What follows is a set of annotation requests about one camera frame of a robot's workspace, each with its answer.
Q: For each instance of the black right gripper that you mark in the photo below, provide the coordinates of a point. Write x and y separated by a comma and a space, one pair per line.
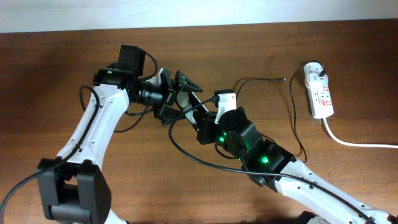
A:
206, 126

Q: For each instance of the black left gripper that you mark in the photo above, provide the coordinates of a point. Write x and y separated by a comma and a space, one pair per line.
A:
161, 109

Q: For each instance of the black smartphone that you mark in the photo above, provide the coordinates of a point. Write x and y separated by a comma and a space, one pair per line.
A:
187, 100

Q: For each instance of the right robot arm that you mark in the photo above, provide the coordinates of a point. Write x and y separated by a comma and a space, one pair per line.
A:
269, 164

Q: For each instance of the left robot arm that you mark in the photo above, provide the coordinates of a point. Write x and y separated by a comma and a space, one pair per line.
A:
72, 186

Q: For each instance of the white USB charger adapter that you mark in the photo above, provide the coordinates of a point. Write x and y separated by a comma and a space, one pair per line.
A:
315, 75

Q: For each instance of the white power strip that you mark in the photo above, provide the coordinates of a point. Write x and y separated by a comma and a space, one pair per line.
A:
320, 102

